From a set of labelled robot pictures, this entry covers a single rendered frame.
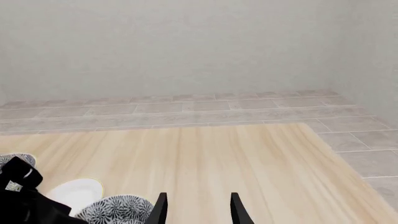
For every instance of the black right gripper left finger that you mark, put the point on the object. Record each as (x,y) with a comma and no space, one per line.
(159,212)

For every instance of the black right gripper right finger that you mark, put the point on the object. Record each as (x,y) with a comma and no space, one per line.
(238,212)

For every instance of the black white patterned bowl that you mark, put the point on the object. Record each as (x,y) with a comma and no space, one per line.
(118,210)
(27,158)

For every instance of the white plate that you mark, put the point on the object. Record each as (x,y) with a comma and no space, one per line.
(76,191)

